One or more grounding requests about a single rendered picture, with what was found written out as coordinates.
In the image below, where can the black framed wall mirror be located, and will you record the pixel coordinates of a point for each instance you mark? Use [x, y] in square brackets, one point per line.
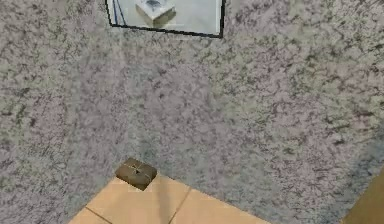
[193, 16]

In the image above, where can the brown square floor cushion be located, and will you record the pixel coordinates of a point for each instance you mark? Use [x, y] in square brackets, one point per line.
[136, 173]

